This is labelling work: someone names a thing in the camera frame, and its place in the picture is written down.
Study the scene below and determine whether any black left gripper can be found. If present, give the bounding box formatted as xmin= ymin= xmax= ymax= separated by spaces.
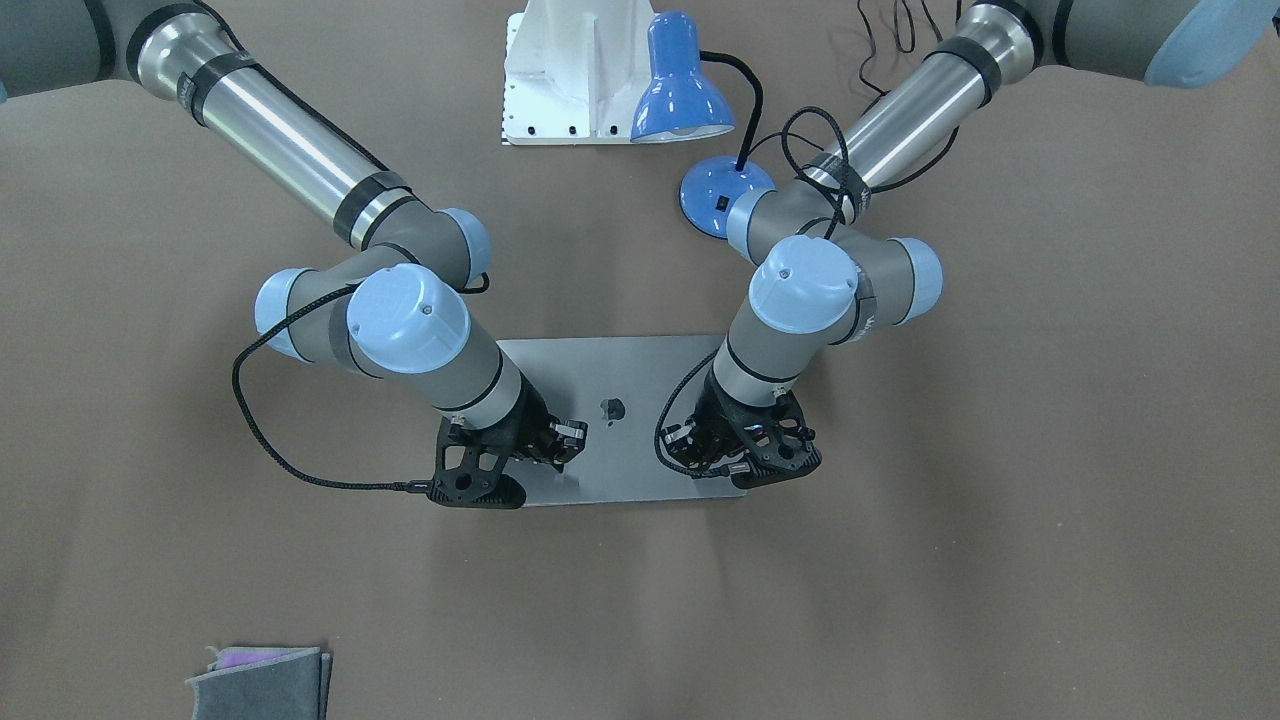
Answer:
xmin=660 ymin=375 xmax=783 ymax=477

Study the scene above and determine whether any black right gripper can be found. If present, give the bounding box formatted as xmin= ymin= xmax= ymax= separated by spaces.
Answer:
xmin=454 ymin=380 xmax=589 ymax=473

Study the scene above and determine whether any grey laptop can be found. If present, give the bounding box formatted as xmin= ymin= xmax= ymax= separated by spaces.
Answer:
xmin=498 ymin=334 xmax=744 ymax=507

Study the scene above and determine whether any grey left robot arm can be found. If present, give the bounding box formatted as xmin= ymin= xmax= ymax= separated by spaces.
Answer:
xmin=652 ymin=1 xmax=1277 ymax=489

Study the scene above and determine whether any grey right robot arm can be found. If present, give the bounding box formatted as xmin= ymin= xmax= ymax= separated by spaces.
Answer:
xmin=3 ymin=1 xmax=588 ymax=469

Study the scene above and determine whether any blue desk lamp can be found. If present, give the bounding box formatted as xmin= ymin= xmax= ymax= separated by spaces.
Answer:
xmin=630 ymin=12 xmax=774 ymax=240

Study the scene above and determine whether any folded grey cloth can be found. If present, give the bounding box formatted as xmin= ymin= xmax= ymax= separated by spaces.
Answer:
xmin=186 ymin=647 xmax=332 ymax=719

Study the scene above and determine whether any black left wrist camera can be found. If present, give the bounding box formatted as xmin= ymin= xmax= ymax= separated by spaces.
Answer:
xmin=724 ymin=392 xmax=822 ymax=489

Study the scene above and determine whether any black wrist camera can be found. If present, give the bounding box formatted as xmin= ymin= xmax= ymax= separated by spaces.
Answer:
xmin=724 ymin=392 xmax=822 ymax=489
xmin=426 ymin=418 xmax=527 ymax=509

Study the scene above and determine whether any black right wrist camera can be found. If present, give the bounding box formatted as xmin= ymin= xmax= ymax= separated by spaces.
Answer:
xmin=426 ymin=418 xmax=527 ymax=509

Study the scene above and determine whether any black braided cable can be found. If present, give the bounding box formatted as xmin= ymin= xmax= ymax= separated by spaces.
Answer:
xmin=654 ymin=106 xmax=881 ymax=479
xmin=230 ymin=272 xmax=492 ymax=493

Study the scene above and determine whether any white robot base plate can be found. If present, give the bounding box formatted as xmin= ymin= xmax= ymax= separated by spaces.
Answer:
xmin=500 ymin=1 xmax=657 ymax=146

